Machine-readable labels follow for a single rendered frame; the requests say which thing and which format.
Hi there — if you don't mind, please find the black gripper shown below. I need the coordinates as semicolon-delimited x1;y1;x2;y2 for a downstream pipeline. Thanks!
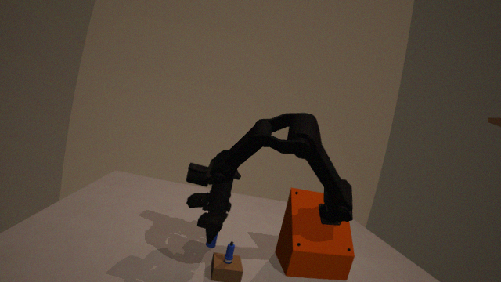
197;188;231;244

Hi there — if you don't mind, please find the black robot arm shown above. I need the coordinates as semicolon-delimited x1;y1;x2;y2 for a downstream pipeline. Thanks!
186;113;353;225

